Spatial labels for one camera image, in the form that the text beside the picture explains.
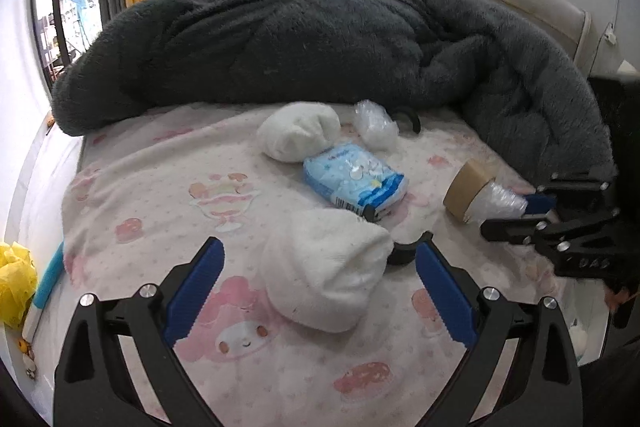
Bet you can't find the crumpled clear plastic wrap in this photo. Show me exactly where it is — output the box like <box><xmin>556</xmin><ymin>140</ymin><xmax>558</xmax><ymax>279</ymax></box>
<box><xmin>352</xmin><ymin>99</ymin><xmax>400</xmax><ymax>152</ymax></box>

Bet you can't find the dark grey fleece blanket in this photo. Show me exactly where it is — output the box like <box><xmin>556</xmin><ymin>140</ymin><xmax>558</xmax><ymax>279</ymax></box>
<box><xmin>50</xmin><ymin>0</ymin><xmax>616</xmax><ymax>188</ymax></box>

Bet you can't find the person's right hand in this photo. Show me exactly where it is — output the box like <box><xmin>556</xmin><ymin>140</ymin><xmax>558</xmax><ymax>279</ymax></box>
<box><xmin>604</xmin><ymin>284</ymin><xmax>632</xmax><ymax>314</ymax></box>

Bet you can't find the brown tape roll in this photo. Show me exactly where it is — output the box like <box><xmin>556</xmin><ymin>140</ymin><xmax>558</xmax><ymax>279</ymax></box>
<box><xmin>443</xmin><ymin>158</ymin><xmax>496</xmax><ymax>224</ymax></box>

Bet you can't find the yellow plastic bag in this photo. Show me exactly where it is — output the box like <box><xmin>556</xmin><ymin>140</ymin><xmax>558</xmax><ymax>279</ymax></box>
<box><xmin>0</xmin><ymin>241</ymin><xmax>38</xmax><ymax>330</ymax></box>

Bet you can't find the blue and white long-handled toy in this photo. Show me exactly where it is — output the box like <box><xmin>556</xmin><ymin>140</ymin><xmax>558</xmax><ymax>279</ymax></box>
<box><xmin>22</xmin><ymin>241</ymin><xmax>66</xmax><ymax>343</ymax></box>

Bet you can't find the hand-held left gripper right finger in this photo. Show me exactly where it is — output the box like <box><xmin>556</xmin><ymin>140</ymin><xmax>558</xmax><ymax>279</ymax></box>
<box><xmin>415</xmin><ymin>241</ymin><xmax>585</xmax><ymax>427</ymax></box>

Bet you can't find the blue tissue pack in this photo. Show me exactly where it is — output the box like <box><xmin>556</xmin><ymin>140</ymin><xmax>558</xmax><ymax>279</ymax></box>
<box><xmin>303</xmin><ymin>143</ymin><xmax>410</xmax><ymax>223</ymax></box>

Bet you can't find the small white fluffy sock bundle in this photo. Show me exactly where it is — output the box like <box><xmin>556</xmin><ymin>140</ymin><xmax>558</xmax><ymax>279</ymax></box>
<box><xmin>256</xmin><ymin>103</ymin><xmax>342</xmax><ymax>162</ymax></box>

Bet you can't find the black hair band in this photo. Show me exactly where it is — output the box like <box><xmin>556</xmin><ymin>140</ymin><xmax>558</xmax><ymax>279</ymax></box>
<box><xmin>387</xmin><ymin>231</ymin><xmax>433</xmax><ymax>267</ymax></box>

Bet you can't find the large white fluffy sock bundle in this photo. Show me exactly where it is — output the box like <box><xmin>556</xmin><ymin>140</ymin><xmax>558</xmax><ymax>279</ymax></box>
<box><xmin>260</xmin><ymin>209</ymin><xmax>395</xmax><ymax>334</ymax></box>

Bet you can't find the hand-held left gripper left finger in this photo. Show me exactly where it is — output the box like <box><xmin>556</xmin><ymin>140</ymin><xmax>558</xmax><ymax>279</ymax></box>
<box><xmin>54</xmin><ymin>237</ymin><xmax>225</xmax><ymax>427</ymax></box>

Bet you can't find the pink printed bed sheet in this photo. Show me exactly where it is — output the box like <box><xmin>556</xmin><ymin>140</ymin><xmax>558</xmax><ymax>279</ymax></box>
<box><xmin>60</xmin><ymin>102</ymin><xmax>608</xmax><ymax>427</ymax></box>

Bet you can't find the black curved cord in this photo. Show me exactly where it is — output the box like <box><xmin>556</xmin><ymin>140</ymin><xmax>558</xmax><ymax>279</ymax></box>
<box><xmin>399</xmin><ymin>107</ymin><xmax>422</xmax><ymax>136</ymax></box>

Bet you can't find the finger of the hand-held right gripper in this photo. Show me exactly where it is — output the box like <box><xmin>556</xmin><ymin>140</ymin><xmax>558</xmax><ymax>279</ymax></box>
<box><xmin>522</xmin><ymin>169</ymin><xmax>617</xmax><ymax>215</ymax></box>
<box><xmin>480</xmin><ymin>207</ymin><xmax>623</xmax><ymax>280</ymax></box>

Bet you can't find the clear plastic film wad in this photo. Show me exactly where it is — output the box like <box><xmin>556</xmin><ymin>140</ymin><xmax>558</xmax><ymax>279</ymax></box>
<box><xmin>467</xmin><ymin>179</ymin><xmax>528</xmax><ymax>223</ymax></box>

